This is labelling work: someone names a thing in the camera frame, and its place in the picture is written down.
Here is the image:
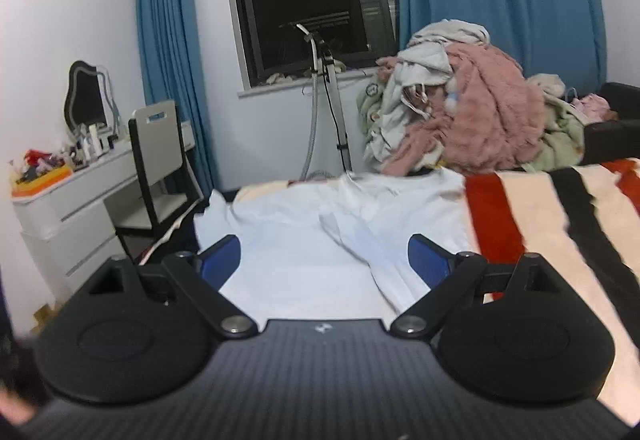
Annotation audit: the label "wavy vanity mirror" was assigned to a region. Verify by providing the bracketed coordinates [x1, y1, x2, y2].
[63, 60, 120, 135]

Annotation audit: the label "pink small garment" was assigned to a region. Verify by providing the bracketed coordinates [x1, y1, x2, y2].
[570, 93, 611, 123]

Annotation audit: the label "white t-shirt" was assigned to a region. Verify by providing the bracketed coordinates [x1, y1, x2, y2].
[194, 169, 471, 326]

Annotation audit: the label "pink fluffy blanket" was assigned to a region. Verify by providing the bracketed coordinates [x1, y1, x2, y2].
[382, 42, 546, 177]

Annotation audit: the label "cosmetic bottles on dresser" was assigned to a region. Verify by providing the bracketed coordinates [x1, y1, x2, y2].
[9, 123, 119, 199]

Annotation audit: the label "garment steamer stand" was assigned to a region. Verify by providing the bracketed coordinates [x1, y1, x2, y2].
[278, 21, 354, 181]

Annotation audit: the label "beige black chair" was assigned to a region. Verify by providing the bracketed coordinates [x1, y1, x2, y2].
[105, 100, 204, 260]

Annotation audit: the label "striped fleece blanket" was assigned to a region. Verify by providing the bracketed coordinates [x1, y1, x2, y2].
[139, 157, 640, 428]

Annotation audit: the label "left blue curtain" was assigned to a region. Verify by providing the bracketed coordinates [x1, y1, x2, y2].
[136, 0, 218, 194]

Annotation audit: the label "white dresser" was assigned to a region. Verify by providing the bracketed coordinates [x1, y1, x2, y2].
[10, 120, 196, 306]

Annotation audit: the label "grey white hoodie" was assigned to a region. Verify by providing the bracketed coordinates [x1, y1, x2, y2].
[356, 19, 490, 171]

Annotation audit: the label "black armchair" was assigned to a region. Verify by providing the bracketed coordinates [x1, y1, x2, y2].
[580, 82, 640, 166]

